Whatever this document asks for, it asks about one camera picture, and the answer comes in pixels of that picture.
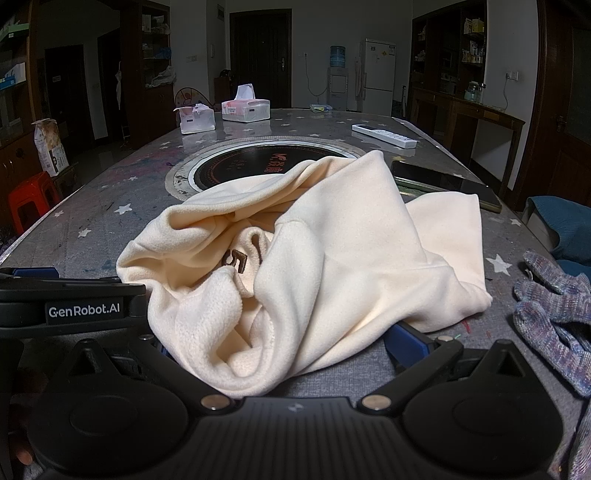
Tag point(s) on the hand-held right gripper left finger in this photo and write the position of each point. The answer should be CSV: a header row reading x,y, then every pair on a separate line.
x,y
159,369

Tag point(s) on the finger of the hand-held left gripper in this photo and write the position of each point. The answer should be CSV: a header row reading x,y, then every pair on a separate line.
x,y
37,273

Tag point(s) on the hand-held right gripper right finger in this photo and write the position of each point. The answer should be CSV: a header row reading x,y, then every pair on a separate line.
x,y
406,344

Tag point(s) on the cream sweatshirt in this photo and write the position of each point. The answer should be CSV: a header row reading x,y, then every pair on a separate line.
x,y
332,258

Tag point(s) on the person's left hand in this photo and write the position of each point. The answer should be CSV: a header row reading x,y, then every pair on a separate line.
x,y
21,450

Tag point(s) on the red plastic stool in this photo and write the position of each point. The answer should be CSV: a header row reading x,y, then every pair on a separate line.
x,y
32,194

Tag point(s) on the white paper sack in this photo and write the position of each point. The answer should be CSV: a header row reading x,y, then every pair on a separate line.
x,y
50,145

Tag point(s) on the black smartphone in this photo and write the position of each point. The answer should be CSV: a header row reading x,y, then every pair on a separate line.
x,y
443,182

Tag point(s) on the dark wooden display cabinet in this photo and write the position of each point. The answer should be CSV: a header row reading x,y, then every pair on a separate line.
x,y
147,106

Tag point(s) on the blue cushioned chair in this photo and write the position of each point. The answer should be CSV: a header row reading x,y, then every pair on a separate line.
x,y
570,226

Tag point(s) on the white remote control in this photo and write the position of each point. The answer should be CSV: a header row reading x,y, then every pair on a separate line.
x,y
385,136

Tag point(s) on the round black induction cooker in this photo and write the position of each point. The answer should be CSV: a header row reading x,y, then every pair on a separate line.
x,y
240,166

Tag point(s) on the white tissue box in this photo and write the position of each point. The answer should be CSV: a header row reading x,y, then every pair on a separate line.
x,y
197,121
245,107

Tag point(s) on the white plastic bag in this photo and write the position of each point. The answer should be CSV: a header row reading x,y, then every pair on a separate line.
x,y
162,77

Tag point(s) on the dotted play tent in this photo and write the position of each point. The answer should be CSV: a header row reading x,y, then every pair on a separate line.
x,y
194,96

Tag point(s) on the dark wooden desk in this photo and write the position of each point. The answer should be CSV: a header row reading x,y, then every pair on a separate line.
x,y
485,115

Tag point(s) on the glass jar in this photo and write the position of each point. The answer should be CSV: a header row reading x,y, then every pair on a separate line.
x,y
473,91

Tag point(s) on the white water dispenser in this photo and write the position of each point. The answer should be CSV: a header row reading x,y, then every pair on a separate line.
x,y
338,90

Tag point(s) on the white refrigerator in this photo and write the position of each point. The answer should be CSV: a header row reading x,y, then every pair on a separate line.
x,y
378,74

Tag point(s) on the brown wooden room door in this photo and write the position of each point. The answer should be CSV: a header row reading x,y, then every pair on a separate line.
x,y
563,101

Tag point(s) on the blue water bottle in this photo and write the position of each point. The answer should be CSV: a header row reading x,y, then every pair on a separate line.
x,y
338,56

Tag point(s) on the dark wooden shelf cabinet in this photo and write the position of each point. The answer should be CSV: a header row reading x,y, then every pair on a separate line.
x,y
445,46

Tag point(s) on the dark wooden entrance door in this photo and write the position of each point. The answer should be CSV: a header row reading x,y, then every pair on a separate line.
x,y
261,60

